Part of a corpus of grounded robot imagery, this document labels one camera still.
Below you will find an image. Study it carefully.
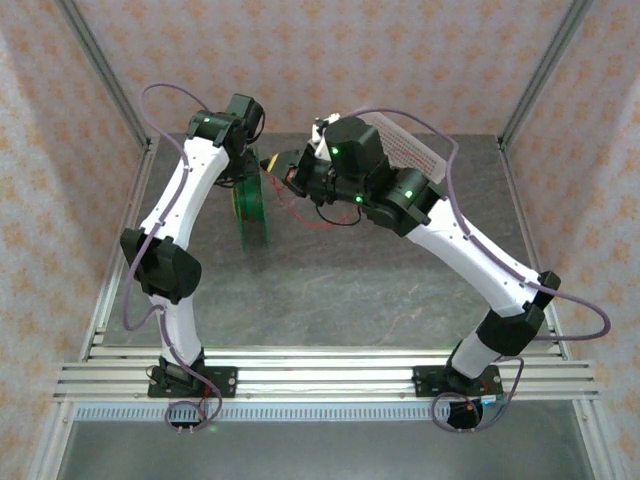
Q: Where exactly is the aluminium frame post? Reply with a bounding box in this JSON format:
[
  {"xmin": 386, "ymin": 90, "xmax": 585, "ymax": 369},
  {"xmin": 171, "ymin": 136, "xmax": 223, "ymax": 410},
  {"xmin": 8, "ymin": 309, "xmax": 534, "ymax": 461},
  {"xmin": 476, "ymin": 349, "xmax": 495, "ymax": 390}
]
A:
[
  {"xmin": 498, "ymin": 0, "xmax": 595, "ymax": 147},
  {"xmin": 54, "ymin": 0, "xmax": 152, "ymax": 149}
]

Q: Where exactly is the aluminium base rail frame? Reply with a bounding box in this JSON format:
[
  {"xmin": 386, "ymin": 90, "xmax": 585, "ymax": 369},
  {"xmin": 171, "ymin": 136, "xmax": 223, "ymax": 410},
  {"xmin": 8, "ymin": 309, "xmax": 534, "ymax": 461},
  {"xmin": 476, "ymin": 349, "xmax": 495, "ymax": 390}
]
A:
[{"xmin": 52, "ymin": 347, "xmax": 601, "ymax": 404}]

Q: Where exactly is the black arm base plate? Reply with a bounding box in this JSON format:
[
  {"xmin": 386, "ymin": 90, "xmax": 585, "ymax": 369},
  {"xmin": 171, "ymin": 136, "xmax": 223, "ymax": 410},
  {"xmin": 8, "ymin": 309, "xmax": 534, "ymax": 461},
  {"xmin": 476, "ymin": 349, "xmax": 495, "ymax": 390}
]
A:
[
  {"xmin": 410, "ymin": 364, "xmax": 502, "ymax": 399},
  {"xmin": 147, "ymin": 366, "xmax": 239, "ymax": 399}
]

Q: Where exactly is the thin red cable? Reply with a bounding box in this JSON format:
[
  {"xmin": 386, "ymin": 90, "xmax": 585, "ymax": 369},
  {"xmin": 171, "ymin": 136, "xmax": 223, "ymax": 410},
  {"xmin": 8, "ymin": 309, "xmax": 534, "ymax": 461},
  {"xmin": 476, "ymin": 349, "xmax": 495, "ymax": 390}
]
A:
[{"xmin": 267, "ymin": 134, "xmax": 439, "ymax": 230}]

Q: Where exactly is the grey metal sheet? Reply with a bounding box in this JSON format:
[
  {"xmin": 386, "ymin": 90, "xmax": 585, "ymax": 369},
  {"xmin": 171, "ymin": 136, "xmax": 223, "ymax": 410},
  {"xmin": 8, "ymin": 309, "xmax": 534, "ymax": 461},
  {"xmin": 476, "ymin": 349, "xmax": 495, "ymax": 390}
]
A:
[{"xmin": 29, "ymin": 419, "xmax": 621, "ymax": 480}]

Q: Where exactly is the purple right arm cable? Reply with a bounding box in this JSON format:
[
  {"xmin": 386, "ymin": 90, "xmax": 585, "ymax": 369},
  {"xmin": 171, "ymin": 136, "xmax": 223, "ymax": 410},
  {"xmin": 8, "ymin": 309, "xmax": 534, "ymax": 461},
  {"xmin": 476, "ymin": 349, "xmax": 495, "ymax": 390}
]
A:
[{"xmin": 324, "ymin": 106, "xmax": 612, "ymax": 434}]

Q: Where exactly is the green cable spool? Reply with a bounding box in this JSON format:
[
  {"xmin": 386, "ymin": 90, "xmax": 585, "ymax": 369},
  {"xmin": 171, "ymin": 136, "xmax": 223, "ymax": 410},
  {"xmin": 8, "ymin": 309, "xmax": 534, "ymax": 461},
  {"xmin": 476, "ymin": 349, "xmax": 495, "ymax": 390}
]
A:
[{"xmin": 230, "ymin": 144, "xmax": 271, "ymax": 252}]

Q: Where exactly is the slotted grey cable duct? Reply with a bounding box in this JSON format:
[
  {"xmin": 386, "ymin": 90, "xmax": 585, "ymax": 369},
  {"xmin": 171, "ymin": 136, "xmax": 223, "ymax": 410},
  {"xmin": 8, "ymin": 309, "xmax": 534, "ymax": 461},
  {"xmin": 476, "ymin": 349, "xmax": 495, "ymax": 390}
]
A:
[{"xmin": 74, "ymin": 403, "xmax": 451, "ymax": 422}]

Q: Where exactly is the white perforated plastic basket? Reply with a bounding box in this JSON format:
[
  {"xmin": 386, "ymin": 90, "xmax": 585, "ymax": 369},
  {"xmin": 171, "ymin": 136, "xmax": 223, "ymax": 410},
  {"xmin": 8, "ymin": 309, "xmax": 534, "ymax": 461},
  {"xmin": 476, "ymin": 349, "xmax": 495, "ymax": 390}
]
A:
[{"xmin": 369, "ymin": 110, "xmax": 446, "ymax": 182}]

